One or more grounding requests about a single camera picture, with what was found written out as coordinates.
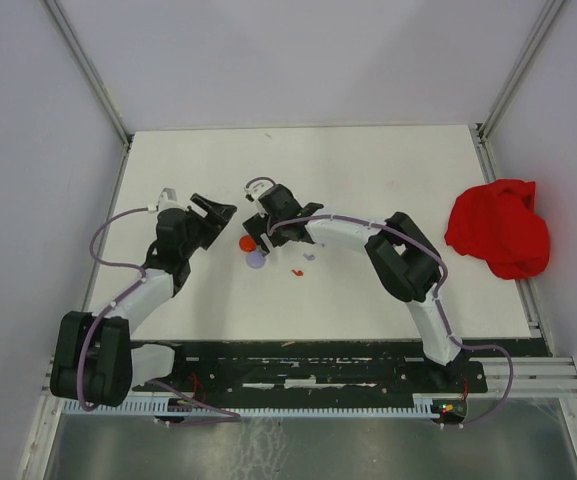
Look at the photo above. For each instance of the orange charging case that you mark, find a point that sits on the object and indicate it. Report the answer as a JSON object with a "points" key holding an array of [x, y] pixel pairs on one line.
{"points": [[247, 244]]}

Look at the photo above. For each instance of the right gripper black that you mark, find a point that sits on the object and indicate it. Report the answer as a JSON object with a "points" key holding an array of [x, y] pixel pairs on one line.
{"points": [[257, 225]]}

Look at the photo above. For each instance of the white cable duct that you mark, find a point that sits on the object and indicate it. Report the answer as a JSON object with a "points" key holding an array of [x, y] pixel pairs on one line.
{"points": [[162, 406]]}

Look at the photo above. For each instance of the purple charging case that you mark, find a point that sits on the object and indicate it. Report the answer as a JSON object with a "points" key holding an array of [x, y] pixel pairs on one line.
{"points": [[255, 260]]}

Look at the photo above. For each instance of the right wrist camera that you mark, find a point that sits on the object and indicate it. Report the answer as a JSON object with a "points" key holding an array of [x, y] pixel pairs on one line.
{"points": [[255, 187]]}

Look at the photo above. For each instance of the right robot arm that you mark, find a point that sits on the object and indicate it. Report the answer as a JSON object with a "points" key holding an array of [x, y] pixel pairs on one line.
{"points": [[406, 263]]}

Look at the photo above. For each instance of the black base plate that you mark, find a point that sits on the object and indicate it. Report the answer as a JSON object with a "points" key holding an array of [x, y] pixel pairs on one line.
{"points": [[298, 374]]}

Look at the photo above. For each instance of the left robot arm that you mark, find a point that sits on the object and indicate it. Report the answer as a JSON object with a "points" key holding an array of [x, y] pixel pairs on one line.
{"points": [[95, 361]]}

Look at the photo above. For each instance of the red cloth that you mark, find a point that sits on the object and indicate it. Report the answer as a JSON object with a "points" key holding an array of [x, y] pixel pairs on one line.
{"points": [[497, 223]]}

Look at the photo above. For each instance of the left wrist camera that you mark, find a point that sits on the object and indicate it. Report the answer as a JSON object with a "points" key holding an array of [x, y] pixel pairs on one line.
{"points": [[167, 199]]}

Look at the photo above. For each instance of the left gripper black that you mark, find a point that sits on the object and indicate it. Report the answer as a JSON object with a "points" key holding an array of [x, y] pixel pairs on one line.
{"points": [[217, 216]]}

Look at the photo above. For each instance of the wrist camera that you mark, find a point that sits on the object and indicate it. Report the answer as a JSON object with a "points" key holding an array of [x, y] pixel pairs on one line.
{"points": [[167, 199], [255, 187]]}

